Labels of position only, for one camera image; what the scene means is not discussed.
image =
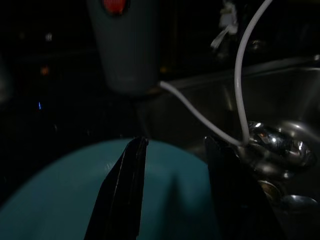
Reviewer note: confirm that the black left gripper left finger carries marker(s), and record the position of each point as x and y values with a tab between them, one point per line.
120	195

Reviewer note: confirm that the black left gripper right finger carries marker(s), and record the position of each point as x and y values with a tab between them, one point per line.
237	200

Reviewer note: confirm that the teal plate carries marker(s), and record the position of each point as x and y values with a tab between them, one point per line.
62	200

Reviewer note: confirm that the stainless steel sink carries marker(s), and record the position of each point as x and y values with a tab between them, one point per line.
275	100

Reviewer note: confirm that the grey water filter canister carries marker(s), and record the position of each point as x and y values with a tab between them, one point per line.
125	50

